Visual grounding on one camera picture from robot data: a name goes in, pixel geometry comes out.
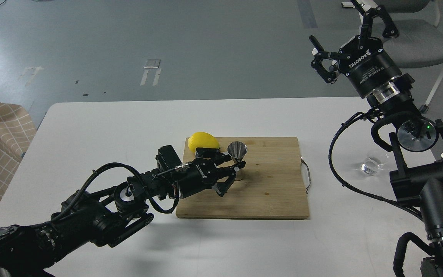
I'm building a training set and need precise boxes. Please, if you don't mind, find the grey office chair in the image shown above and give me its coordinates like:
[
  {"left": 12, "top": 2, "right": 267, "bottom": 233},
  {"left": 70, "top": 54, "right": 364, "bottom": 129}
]
[{"left": 341, "top": 0, "right": 443, "bottom": 113}]

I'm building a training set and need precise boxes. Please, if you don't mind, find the yellow lemon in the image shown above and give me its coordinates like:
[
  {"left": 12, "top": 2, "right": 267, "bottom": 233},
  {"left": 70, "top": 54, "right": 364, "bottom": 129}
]
[{"left": 188, "top": 132, "right": 220, "bottom": 153}]

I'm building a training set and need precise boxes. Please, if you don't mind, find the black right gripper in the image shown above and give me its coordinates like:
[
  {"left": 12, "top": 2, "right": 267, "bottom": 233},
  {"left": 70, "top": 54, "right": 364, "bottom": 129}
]
[{"left": 309, "top": 0, "right": 403, "bottom": 98}]

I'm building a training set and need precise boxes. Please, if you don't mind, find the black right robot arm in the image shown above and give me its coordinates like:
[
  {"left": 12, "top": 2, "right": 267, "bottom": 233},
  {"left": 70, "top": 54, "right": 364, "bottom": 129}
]
[{"left": 309, "top": 0, "right": 443, "bottom": 277}]

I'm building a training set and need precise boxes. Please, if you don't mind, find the wooden cutting board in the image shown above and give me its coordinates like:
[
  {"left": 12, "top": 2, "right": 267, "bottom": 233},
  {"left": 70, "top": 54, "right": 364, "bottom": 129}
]
[{"left": 176, "top": 137, "right": 310, "bottom": 220}]

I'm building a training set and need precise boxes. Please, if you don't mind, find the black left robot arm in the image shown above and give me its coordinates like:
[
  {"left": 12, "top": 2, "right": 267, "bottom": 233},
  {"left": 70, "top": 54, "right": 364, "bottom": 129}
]
[{"left": 0, "top": 145, "right": 246, "bottom": 277}]

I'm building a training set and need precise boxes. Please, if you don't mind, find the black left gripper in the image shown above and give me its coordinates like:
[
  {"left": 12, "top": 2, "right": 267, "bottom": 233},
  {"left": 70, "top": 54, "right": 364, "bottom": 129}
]
[{"left": 175, "top": 147, "right": 246, "bottom": 199}]

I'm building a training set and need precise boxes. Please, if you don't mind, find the clear glass measuring cup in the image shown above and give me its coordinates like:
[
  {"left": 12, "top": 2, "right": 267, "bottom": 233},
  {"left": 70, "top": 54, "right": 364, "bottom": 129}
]
[{"left": 359, "top": 154, "right": 389, "bottom": 176}]

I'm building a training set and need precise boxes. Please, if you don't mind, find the steel double jigger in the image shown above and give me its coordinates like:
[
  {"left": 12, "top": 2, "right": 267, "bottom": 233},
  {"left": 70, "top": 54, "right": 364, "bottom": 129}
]
[{"left": 227, "top": 141, "right": 248, "bottom": 181}]

